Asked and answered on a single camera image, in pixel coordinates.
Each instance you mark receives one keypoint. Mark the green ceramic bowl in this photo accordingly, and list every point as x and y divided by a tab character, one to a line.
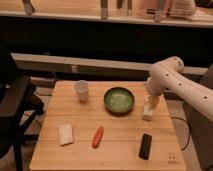
119	100

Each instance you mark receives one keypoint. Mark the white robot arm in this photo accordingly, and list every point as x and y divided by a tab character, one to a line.
167	74

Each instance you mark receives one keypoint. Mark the wooden table board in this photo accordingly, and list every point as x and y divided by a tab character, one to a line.
122	136

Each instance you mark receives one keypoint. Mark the black chair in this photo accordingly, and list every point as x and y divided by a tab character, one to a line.
18	106

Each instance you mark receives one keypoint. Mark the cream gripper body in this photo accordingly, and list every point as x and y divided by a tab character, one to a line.
153	101

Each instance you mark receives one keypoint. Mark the clear plastic cup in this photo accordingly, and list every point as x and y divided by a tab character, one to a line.
82	90

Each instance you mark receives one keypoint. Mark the small white bottle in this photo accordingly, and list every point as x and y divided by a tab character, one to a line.
148	111

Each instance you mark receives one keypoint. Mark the black remote control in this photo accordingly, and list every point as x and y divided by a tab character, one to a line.
145	146

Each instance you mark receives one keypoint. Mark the white folded cloth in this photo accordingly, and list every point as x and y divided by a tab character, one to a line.
65	134

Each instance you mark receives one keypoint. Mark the orange carrot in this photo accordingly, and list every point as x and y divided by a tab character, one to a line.
97	138

